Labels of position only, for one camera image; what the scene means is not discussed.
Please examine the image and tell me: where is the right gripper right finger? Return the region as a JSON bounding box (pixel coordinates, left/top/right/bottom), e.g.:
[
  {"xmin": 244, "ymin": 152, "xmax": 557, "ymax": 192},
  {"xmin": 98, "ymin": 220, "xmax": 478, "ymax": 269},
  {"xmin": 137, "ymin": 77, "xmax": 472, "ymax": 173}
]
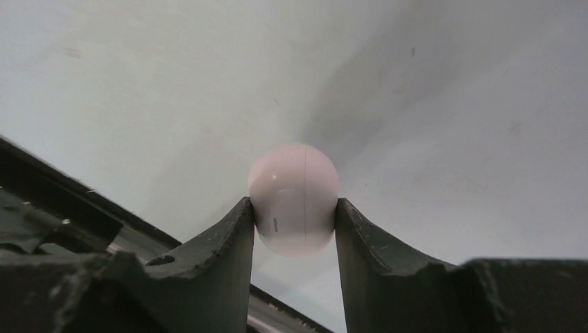
[{"xmin": 336, "ymin": 198, "xmax": 587, "ymax": 332}]

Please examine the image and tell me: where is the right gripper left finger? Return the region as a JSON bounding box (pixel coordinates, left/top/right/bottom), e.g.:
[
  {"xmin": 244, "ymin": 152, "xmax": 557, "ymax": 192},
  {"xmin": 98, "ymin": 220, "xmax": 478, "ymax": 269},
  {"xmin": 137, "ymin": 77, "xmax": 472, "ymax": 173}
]
[{"xmin": 1, "ymin": 198, "xmax": 254, "ymax": 332}]

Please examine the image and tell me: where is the white oval charging case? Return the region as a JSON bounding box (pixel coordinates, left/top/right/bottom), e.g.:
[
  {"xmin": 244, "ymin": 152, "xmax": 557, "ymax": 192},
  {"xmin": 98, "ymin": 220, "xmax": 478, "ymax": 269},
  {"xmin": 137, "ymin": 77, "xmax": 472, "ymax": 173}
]
[{"xmin": 248, "ymin": 143, "xmax": 339, "ymax": 257}]

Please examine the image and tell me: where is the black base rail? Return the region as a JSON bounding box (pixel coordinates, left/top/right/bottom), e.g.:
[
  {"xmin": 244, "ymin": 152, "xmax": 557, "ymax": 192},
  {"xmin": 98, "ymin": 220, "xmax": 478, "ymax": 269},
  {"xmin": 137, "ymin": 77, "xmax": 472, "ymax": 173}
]
[{"xmin": 1, "ymin": 139, "xmax": 325, "ymax": 332}]

